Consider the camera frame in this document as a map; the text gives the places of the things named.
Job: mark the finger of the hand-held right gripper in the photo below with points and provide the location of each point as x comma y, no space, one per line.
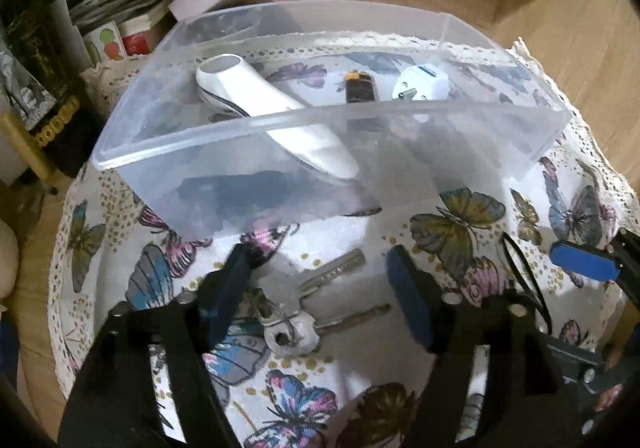
582,260

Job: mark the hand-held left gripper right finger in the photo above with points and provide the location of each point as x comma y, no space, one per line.
410,300

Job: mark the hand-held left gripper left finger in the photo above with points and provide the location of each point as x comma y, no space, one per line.
231,285

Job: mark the silver key with round head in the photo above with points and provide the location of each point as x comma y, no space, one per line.
292,334

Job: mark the silver key with long blade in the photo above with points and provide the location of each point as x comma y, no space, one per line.
332,271

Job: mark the clear plastic container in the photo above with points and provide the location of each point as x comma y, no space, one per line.
320,148

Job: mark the butterfly printed tablecloth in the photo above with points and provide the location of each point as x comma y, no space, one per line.
450,228

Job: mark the white handheld thermometer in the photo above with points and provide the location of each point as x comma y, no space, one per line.
260,100

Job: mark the black lighter with orange cap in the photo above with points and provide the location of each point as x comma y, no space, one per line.
359,87

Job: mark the white plug adapter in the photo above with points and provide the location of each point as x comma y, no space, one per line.
422,80

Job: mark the red small box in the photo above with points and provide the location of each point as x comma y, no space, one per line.
137,40

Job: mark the white box with fruit print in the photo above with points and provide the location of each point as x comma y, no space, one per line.
106,44

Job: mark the black book with gold print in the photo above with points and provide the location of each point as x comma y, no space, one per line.
35,73

